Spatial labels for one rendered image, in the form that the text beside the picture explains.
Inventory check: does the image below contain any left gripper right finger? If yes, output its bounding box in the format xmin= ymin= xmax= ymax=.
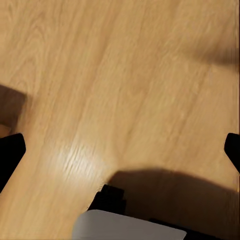
xmin=224 ymin=132 xmax=240 ymax=173

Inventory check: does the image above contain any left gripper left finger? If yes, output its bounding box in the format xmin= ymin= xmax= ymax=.
xmin=0 ymin=133 xmax=26 ymax=193

